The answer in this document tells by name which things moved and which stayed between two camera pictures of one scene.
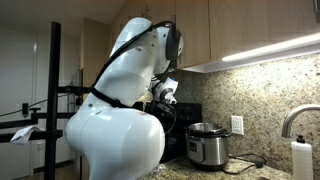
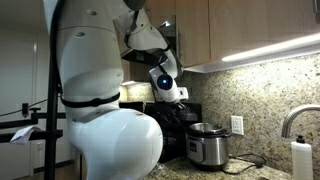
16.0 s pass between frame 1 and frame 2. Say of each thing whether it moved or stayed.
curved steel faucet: stayed
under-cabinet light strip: stayed
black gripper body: moved
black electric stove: stayed
